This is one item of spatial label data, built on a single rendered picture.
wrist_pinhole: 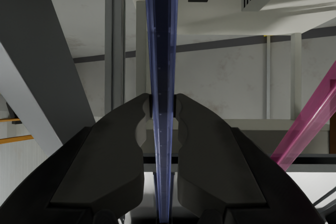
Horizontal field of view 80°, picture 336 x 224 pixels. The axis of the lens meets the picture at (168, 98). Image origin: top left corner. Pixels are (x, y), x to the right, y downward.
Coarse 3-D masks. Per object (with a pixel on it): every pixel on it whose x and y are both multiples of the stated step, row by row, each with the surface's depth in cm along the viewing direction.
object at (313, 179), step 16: (144, 160) 28; (176, 160) 28; (304, 160) 28; (320, 160) 28; (144, 176) 22; (176, 176) 22; (304, 176) 23; (320, 176) 23; (144, 192) 25; (176, 192) 25; (304, 192) 26; (320, 192) 26; (144, 208) 29; (176, 208) 29; (320, 208) 29
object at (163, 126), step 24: (168, 0) 8; (168, 24) 9; (168, 48) 10; (168, 72) 11; (168, 96) 12; (168, 120) 14; (168, 144) 16; (168, 168) 19; (168, 192) 22; (168, 216) 28
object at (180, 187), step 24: (192, 120) 10; (216, 120) 10; (192, 144) 8; (216, 144) 8; (192, 168) 7; (216, 168) 7; (240, 168) 7; (192, 192) 7; (216, 192) 6; (240, 192) 6
